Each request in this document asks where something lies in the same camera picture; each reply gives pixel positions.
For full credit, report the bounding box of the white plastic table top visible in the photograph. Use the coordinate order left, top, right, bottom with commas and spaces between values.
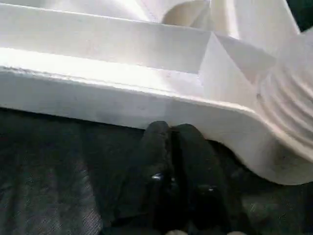
0, 0, 313, 187

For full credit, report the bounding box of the black plastic mat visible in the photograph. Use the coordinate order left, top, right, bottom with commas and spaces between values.
0, 106, 313, 235

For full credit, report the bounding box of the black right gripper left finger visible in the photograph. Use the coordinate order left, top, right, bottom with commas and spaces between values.
105, 120, 175, 235

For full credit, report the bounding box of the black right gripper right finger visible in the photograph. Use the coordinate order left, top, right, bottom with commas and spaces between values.
171, 123, 235, 235

